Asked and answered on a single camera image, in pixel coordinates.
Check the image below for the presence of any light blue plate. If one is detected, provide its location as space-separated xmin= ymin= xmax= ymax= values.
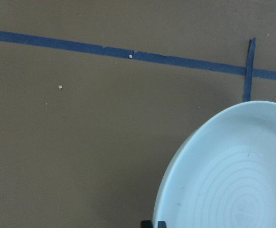
xmin=152 ymin=101 xmax=276 ymax=228

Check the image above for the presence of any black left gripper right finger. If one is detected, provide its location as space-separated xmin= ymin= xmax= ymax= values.
xmin=157 ymin=221 xmax=167 ymax=228

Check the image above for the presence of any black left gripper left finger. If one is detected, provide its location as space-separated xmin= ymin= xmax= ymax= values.
xmin=140 ymin=220 xmax=152 ymax=228

